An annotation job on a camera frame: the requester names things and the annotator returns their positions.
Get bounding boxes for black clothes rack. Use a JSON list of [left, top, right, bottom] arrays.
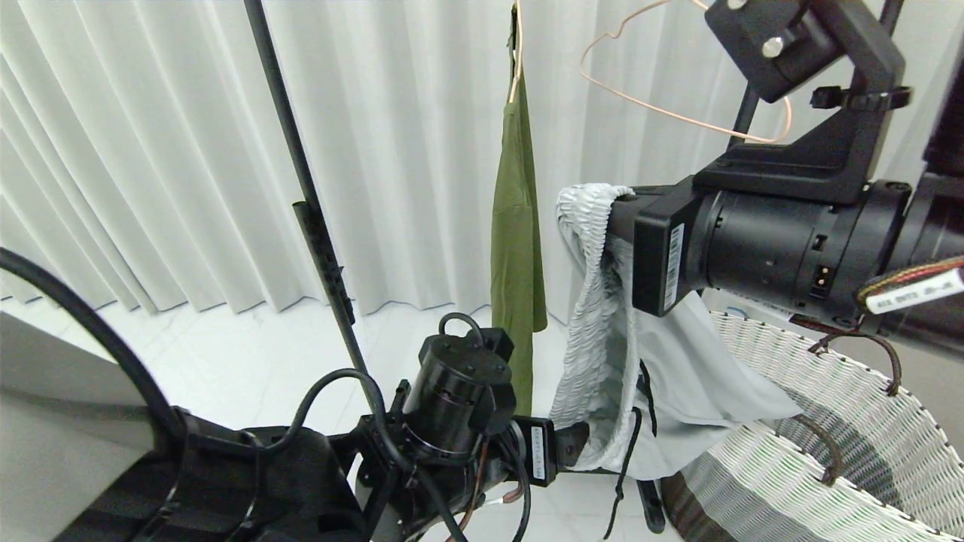
[[243, 0, 905, 537]]

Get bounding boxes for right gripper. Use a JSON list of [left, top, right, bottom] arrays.
[[606, 175, 916, 326]]

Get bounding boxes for green long-sleeved shirt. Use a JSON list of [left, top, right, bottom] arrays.
[[490, 4, 549, 419]]

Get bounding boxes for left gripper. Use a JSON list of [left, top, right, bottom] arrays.
[[482, 416, 593, 489]]

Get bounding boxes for white curtain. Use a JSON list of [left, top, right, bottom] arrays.
[[0, 0, 935, 317]]

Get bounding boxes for pink clothes hanger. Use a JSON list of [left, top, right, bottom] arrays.
[[578, 0, 793, 145], [506, 0, 526, 105]]

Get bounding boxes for pale grey shorts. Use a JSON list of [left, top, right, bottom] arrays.
[[548, 183, 803, 541]]

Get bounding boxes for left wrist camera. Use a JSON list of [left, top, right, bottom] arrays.
[[452, 326, 517, 364]]

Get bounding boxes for white laundry basket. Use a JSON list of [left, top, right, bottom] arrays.
[[661, 309, 964, 542]]

